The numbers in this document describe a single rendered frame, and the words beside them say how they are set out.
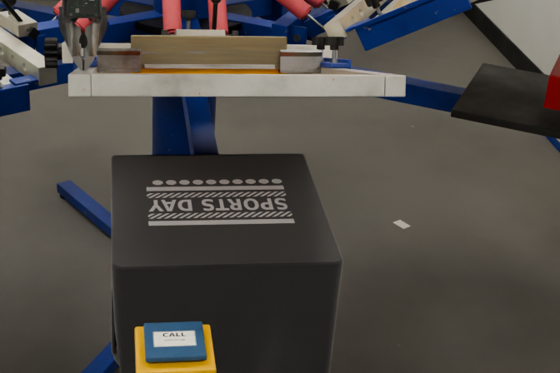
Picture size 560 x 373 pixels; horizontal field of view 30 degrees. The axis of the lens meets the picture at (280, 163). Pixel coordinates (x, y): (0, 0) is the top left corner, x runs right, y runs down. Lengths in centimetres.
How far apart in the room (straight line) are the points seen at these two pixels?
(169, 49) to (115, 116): 261
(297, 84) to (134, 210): 54
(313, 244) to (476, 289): 180
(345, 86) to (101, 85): 42
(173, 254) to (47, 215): 213
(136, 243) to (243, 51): 57
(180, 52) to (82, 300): 144
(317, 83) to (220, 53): 61
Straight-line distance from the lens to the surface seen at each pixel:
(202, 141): 257
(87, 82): 179
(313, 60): 242
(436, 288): 380
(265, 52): 241
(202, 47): 239
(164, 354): 174
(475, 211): 436
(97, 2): 195
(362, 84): 184
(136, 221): 215
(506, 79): 306
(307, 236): 212
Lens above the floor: 201
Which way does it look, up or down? 26 degrees down
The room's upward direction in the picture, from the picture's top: 4 degrees clockwise
